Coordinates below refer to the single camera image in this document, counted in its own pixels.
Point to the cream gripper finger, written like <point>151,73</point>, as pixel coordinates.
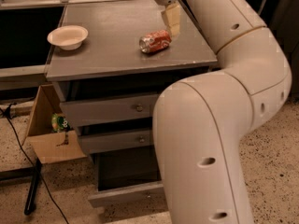
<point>171,18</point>

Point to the red coke can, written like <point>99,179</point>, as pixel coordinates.
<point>155,41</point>

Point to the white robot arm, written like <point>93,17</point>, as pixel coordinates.
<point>198,121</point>

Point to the grey drawer cabinet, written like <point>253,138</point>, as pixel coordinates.
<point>110,64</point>

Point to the grey top drawer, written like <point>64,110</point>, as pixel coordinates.
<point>97,111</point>

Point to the grey drawer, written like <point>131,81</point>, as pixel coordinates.
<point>126,175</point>
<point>97,111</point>
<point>103,142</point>

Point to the grey middle drawer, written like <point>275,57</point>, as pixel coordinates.
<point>103,142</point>

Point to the grey bottom drawer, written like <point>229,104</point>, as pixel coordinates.
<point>126,175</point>

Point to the white bowl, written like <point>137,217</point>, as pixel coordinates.
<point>68,37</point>

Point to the green chip bag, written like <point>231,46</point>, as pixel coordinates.
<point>59,123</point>

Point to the cardboard box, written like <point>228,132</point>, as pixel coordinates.
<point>49,146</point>

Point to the black metal floor stand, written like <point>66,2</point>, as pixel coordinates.
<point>32,172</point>

